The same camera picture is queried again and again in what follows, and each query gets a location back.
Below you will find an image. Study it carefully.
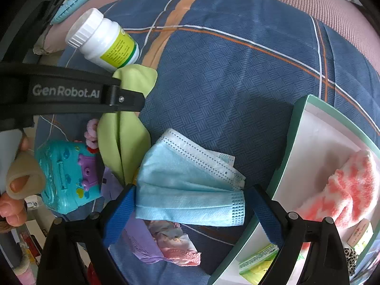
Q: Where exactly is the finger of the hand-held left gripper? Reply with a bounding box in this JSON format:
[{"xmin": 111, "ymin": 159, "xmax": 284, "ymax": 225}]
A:
[{"xmin": 108, "ymin": 77, "xmax": 147, "ymax": 115}]

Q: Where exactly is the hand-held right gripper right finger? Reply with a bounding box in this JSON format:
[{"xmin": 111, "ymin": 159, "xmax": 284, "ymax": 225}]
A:
[{"xmin": 245, "ymin": 184, "xmax": 351, "ymax": 285}]

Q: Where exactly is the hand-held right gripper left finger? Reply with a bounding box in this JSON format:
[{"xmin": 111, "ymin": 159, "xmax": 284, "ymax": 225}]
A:
[{"xmin": 37, "ymin": 183, "xmax": 137, "ymax": 285}]

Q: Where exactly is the green cloth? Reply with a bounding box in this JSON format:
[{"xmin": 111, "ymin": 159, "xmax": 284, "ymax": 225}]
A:
[{"xmin": 96, "ymin": 65, "xmax": 158, "ymax": 185}]

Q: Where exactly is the red pink hair tie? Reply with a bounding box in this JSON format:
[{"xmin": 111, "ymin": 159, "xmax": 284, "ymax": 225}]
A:
[{"xmin": 84, "ymin": 119, "xmax": 101, "ymax": 155}]

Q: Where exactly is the green tissue pack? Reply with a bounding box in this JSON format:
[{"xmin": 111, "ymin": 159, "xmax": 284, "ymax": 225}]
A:
[{"xmin": 239, "ymin": 243, "xmax": 280, "ymax": 285}]

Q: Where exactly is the pink floral cloth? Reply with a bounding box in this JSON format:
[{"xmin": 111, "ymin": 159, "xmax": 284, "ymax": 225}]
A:
[{"xmin": 148, "ymin": 221, "xmax": 202, "ymax": 266}]

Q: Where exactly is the blue face mask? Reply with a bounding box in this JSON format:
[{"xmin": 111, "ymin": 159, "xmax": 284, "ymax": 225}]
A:
[{"xmin": 135, "ymin": 128, "xmax": 247, "ymax": 226}]

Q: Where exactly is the pink white fuzzy sock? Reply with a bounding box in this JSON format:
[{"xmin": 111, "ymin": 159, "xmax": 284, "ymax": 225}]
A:
[{"xmin": 297, "ymin": 149, "xmax": 376, "ymax": 229}]

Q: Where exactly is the teal cardboard tray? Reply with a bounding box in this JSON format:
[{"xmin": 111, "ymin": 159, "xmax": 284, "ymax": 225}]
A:
[{"xmin": 208, "ymin": 94, "xmax": 380, "ymax": 285}]

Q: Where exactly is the leopard print scrunchie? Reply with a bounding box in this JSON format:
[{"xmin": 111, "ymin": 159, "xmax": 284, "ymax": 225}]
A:
[{"xmin": 343, "ymin": 246, "xmax": 358, "ymax": 276}]

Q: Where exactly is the small peach packet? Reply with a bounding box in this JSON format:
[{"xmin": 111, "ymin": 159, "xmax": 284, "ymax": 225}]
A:
[{"xmin": 347, "ymin": 218, "xmax": 373, "ymax": 254}]

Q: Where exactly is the person's left hand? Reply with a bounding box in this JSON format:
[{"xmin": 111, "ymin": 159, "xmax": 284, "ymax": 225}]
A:
[{"xmin": 0, "ymin": 133, "xmax": 47, "ymax": 228}]

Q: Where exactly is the purple packet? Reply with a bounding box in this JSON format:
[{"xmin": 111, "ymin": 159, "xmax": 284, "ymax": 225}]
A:
[{"xmin": 102, "ymin": 166, "xmax": 167, "ymax": 265}]

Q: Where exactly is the teal toy suitcase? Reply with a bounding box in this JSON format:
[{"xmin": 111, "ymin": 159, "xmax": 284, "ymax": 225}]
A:
[{"xmin": 35, "ymin": 141, "xmax": 104, "ymax": 214}]

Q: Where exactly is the white bottle green label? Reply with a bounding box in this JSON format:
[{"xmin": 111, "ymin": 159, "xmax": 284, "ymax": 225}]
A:
[{"xmin": 65, "ymin": 8, "xmax": 140, "ymax": 72}]

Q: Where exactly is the blue inflatable cushion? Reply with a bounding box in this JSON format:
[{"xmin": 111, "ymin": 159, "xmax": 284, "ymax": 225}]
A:
[{"xmin": 49, "ymin": 0, "xmax": 112, "ymax": 26}]

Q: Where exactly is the pink sofa cover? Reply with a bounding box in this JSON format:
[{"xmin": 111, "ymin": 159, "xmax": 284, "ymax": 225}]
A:
[{"xmin": 34, "ymin": 0, "xmax": 380, "ymax": 76}]

